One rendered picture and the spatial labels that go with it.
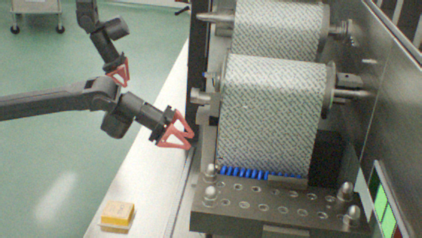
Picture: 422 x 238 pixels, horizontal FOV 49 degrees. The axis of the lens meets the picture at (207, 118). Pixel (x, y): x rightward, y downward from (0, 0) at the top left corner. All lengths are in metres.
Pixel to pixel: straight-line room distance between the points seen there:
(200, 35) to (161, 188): 0.47
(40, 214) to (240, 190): 1.77
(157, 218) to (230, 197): 0.23
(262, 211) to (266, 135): 0.20
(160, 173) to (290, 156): 0.42
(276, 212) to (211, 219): 0.15
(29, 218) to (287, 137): 1.85
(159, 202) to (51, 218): 1.47
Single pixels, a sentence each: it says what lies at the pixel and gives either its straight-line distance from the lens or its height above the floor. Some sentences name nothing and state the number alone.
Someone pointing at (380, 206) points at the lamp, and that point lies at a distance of 0.92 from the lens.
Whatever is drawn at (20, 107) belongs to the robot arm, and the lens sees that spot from 1.22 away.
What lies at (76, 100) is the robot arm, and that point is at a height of 1.19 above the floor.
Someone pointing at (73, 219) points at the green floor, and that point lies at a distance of 2.68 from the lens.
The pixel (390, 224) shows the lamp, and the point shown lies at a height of 1.19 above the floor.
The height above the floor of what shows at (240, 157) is 1.06.
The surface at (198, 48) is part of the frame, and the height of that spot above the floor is 1.23.
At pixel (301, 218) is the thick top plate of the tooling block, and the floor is 1.03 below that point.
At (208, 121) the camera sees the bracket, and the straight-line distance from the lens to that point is 1.23.
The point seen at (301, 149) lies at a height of 1.11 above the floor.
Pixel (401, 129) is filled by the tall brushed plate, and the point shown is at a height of 1.32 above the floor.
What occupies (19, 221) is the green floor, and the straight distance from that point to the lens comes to 2.72.
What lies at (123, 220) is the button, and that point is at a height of 0.92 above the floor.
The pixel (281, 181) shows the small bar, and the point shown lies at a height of 1.05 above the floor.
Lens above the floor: 1.68
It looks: 27 degrees down
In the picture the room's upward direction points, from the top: 5 degrees clockwise
